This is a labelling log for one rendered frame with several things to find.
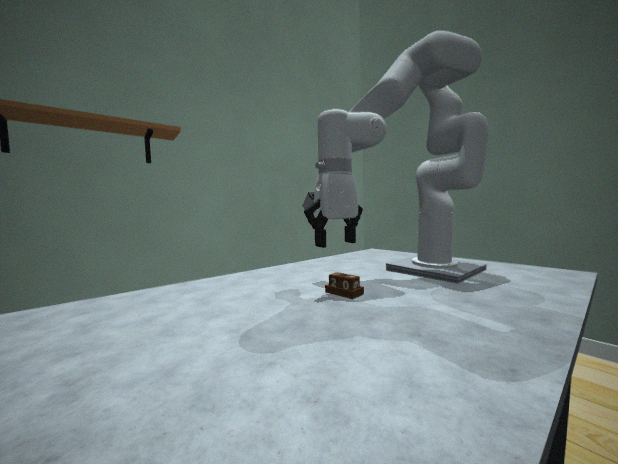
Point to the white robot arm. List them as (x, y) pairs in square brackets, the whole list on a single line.
[(448, 132)]

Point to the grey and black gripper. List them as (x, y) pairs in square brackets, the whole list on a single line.
[(335, 197)]

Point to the brown wooden number cube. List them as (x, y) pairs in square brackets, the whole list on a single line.
[(334, 279), (350, 282)]

